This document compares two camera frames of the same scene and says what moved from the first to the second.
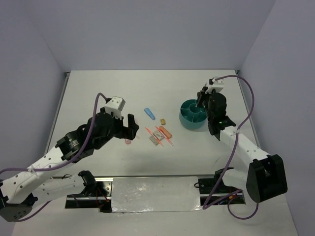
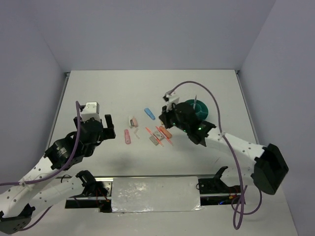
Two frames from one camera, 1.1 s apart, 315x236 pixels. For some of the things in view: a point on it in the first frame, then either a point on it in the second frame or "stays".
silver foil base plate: [156, 194] stays
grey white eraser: [153, 139] stays
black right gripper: [202, 95] to [165, 116]
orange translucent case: [166, 133] stays
